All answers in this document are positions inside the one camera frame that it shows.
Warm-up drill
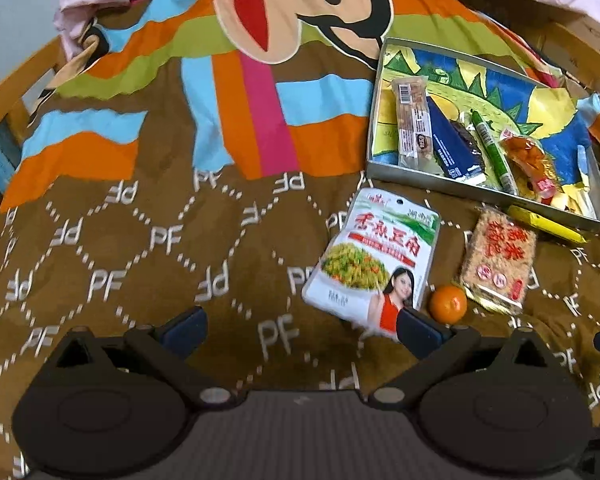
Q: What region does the white green snack pouch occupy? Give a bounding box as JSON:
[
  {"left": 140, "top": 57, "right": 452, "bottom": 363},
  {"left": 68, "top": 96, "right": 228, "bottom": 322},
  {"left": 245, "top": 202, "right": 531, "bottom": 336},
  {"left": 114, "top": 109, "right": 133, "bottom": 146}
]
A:
[{"left": 301, "top": 187, "right": 442, "bottom": 344}]

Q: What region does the orange red snack packet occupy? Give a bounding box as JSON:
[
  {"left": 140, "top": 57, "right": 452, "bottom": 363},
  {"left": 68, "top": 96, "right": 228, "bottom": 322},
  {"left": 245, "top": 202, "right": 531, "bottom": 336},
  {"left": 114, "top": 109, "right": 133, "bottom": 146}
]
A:
[{"left": 498, "top": 129, "right": 565, "bottom": 203}]

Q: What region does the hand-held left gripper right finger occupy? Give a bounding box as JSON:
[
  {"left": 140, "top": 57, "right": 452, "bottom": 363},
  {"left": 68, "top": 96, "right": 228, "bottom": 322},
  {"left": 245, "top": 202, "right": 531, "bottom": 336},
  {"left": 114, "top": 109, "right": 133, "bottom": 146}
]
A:
[{"left": 367, "top": 306, "right": 557, "bottom": 409}]

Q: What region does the wooden bed frame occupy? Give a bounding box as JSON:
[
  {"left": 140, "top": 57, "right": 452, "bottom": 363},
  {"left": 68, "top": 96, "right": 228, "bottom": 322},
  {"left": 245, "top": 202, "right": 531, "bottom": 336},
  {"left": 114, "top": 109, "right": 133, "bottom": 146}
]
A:
[{"left": 0, "top": 12, "right": 600, "bottom": 233}]

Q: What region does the orange mandarin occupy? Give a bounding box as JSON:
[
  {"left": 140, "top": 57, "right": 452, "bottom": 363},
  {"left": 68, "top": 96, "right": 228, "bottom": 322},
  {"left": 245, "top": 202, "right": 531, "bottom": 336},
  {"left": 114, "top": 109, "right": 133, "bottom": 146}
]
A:
[{"left": 427, "top": 284, "right": 469, "bottom": 322}]

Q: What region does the dark brown snack clear packet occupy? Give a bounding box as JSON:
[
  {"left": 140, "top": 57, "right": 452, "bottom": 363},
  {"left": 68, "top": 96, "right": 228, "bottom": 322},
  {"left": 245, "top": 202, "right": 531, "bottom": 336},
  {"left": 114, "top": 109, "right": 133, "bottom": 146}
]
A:
[{"left": 454, "top": 119, "right": 487, "bottom": 162}]

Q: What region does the nut bar clear packet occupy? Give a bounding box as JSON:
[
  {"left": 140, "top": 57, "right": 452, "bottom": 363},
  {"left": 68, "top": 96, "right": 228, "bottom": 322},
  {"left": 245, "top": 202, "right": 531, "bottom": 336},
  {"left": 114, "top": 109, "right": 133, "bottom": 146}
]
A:
[{"left": 393, "top": 76, "right": 437, "bottom": 172}]

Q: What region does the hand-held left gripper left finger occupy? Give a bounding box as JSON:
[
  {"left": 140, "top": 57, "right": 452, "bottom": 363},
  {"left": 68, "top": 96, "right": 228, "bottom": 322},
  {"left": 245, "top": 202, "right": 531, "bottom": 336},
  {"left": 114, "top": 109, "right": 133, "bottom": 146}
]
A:
[{"left": 50, "top": 306, "right": 238, "bottom": 409}]

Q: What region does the rice cracker clear packet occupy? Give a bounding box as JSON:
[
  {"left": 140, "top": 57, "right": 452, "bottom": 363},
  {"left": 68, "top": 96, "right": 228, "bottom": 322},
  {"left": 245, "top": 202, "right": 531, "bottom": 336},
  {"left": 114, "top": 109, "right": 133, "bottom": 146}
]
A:
[{"left": 458, "top": 204, "right": 539, "bottom": 315}]

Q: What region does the colourful printed blanket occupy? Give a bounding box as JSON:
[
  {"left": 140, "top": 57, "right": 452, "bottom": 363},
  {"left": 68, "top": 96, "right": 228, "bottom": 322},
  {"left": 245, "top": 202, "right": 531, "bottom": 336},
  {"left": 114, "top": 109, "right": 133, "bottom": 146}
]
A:
[{"left": 0, "top": 0, "right": 600, "bottom": 480}]

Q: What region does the grey metal tray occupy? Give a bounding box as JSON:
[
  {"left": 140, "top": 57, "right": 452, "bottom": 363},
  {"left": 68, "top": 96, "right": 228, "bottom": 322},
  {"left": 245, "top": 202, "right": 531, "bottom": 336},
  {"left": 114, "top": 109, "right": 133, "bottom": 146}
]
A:
[{"left": 365, "top": 37, "right": 600, "bottom": 234}]

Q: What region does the dark blue snack packet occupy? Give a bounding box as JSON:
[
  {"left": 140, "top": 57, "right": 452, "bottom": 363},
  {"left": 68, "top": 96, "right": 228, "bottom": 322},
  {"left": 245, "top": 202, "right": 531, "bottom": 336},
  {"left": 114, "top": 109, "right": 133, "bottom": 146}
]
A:
[{"left": 424, "top": 94, "right": 487, "bottom": 184}]

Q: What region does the green stick packet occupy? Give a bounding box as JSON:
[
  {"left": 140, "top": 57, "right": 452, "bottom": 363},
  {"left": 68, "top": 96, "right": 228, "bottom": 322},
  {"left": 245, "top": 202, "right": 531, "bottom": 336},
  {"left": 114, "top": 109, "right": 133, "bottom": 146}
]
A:
[{"left": 471, "top": 109, "right": 520, "bottom": 197}]

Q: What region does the yellow stick packet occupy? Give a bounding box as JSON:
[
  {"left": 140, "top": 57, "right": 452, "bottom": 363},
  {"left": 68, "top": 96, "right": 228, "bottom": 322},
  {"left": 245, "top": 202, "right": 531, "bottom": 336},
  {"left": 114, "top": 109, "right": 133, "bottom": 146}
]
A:
[{"left": 506, "top": 204, "right": 589, "bottom": 246}]

